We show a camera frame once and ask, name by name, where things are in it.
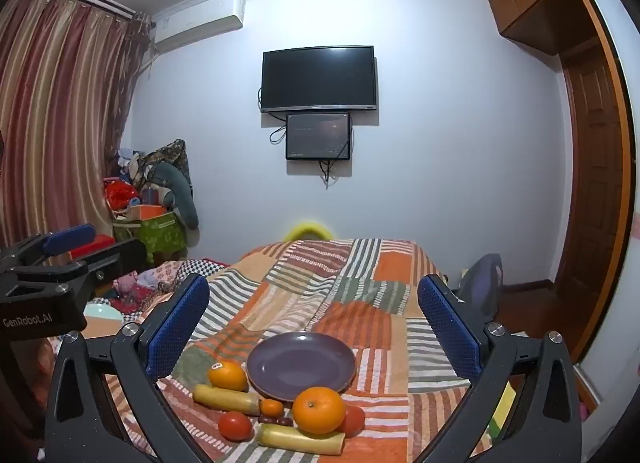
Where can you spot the red tomato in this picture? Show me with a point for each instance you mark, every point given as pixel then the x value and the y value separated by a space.
pixel 235 426
pixel 355 420

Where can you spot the brown wooden door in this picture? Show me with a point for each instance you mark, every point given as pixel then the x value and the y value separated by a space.
pixel 590 193

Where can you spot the small tangerine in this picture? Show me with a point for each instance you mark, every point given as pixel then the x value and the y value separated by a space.
pixel 272 408

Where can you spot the pile of clothes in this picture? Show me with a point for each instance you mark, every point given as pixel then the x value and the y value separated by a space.
pixel 126 160

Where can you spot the purple round plate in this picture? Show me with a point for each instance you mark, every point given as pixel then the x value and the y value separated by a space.
pixel 300 365

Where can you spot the black wall television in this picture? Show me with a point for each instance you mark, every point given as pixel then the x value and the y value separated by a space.
pixel 320 78

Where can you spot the orange box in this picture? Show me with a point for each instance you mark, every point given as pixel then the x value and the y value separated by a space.
pixel 145 212

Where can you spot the striped red curtain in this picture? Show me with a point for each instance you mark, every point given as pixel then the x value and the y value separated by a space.
pixel 60 118

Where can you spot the dark patterned cloth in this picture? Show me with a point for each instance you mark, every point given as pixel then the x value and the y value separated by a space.
pixel 165 153

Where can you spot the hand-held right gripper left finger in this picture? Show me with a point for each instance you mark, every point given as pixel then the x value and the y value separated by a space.
pixel 177 323

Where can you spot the large orange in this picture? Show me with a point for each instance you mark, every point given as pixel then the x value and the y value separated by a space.
pixel 318 410

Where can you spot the red bag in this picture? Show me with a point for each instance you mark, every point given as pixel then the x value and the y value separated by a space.
pixel 119 195

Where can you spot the pale blue bowl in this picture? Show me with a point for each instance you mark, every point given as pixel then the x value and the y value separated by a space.
pixel 102 315

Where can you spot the dark red date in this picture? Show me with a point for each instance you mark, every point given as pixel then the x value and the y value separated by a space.
pixel 285 422
pixel 266 420

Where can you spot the yellow curved object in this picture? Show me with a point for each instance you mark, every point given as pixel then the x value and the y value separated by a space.
pixel 307 229

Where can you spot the white sliding wardrobe door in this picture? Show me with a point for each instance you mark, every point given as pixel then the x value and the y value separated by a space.
pixel 625 93

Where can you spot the green storage box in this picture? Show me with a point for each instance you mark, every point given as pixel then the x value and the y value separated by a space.
pixel 155 238

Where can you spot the yellow green cloth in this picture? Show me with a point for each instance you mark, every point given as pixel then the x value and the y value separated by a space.
pixel 505 403

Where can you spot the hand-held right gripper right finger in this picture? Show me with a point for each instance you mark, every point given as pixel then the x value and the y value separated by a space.
pixel 447 328

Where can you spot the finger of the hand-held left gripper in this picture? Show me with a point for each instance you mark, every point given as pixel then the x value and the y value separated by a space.
pixel 70 239
pixel 110 260

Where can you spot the small black monitor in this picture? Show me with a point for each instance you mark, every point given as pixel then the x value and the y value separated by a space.
pixel 317 135

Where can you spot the orange with sticker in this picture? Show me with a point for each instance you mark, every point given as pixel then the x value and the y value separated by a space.
pixel 228 377

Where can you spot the red box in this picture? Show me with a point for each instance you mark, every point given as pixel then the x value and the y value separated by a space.
pixel 97 244

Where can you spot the striped patchwork blanket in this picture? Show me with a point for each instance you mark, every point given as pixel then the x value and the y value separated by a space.
pixel 350 273

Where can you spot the white air conditioner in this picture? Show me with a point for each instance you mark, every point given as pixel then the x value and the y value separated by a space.
pixel 200 25

